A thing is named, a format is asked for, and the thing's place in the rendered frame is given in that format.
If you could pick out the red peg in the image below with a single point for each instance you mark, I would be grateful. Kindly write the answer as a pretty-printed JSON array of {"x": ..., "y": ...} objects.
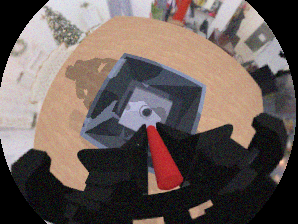
[{"x": 167, "y": 174}]

